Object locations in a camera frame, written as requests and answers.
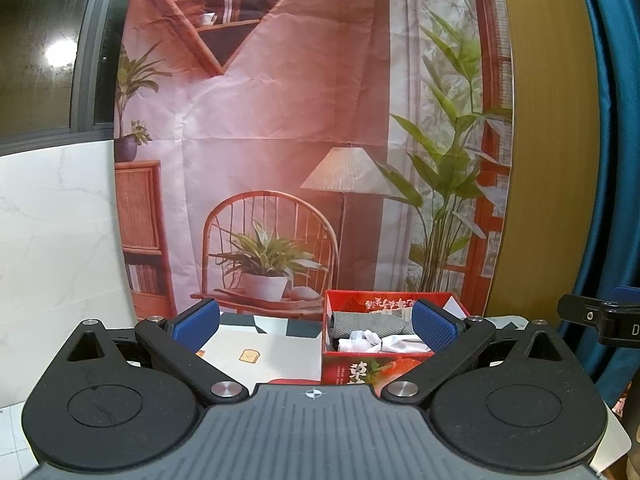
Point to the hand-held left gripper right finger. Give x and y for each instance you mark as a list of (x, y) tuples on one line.
[(435, 322)]

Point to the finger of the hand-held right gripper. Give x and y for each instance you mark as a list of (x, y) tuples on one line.
[(582, 312), (627, 294)]

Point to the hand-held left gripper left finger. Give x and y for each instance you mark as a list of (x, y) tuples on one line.
[(195, 322)]

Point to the grey knit cloth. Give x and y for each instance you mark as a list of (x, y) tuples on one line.
[(365, 322)]

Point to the white sock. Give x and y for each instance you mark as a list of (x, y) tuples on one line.
[(360, 342)]

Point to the red strawberry print cardboard box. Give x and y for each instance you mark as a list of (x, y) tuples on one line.
[(350, 367)]

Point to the blue curtain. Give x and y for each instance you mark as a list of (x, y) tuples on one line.
[(620, 160)]

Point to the wooden panel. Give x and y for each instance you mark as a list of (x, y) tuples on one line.
[(550, 160)]

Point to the printed room scene backdrop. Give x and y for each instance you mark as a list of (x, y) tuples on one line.
[(300, 110)]

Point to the dark window frame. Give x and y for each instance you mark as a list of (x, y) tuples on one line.
[(50, 85)]

